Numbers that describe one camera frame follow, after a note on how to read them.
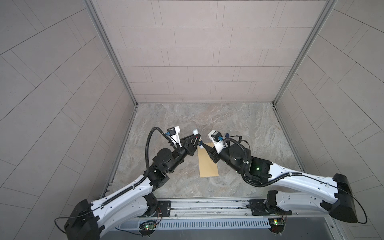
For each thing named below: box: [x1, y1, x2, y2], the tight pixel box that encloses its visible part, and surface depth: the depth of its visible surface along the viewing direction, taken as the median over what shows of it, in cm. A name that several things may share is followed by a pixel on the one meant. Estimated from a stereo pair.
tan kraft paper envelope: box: [197, 142, 219, 178], surface depth 84 cm
